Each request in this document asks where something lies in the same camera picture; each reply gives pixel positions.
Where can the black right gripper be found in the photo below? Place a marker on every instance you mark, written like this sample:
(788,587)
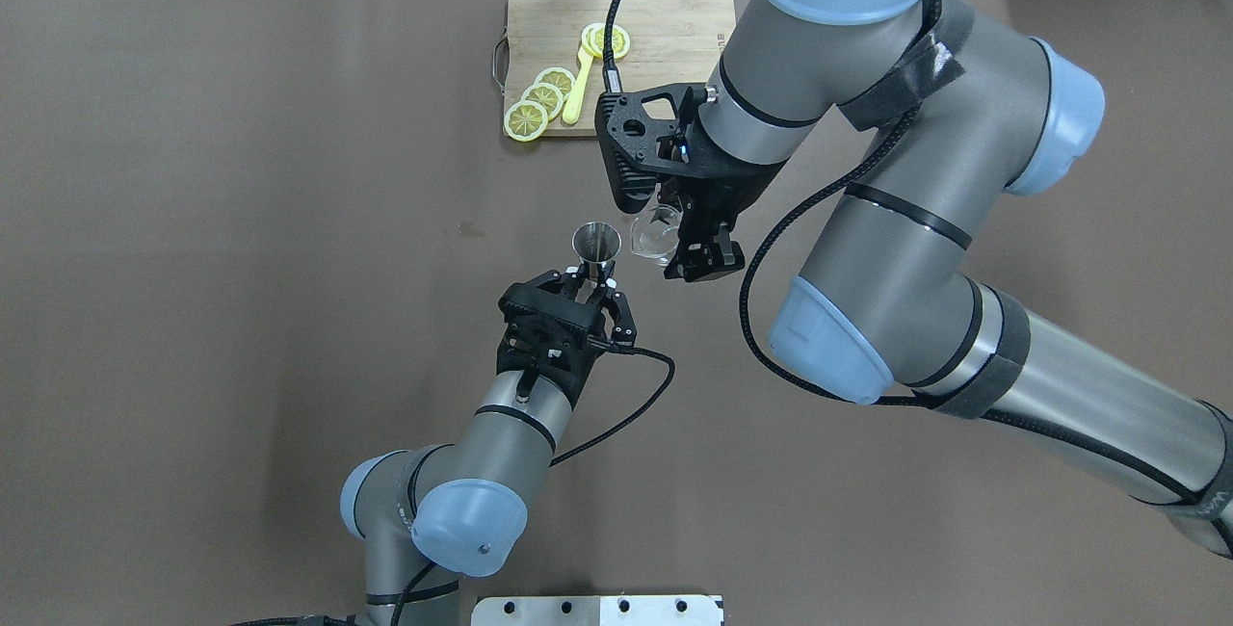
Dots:
(724,188)

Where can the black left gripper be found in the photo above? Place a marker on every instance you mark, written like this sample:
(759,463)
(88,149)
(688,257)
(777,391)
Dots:
(617,317)

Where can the clear glass measuring cup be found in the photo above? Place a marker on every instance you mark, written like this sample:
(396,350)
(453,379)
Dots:
(654,233)

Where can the steel jigger shaker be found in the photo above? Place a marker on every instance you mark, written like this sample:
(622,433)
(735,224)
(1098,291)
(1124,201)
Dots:
(596,245)

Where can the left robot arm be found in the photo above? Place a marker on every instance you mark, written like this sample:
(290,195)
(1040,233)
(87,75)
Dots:
(428,517)

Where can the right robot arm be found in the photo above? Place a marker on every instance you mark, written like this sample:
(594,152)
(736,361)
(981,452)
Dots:
(965,110)

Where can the lemon slice end of row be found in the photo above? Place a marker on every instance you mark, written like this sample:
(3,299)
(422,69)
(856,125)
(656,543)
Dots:
(526,121)

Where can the lemon slice middle of row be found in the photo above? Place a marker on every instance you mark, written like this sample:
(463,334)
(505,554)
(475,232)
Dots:
(548,96)

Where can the bamboo cutting board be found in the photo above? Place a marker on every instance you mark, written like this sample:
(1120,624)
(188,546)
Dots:
(656,42)

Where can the lemon slice near knife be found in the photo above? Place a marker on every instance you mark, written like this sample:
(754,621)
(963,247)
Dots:
(559,77)

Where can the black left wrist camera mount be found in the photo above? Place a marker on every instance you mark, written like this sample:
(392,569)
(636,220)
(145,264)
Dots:
(585,314)

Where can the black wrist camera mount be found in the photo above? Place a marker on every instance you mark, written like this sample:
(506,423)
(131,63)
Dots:
(585,314)
(647,137)

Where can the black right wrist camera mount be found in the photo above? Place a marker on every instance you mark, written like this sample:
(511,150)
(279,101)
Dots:
(647,137)

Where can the white camera post base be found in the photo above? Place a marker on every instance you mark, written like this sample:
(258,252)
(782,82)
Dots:
(621,609)

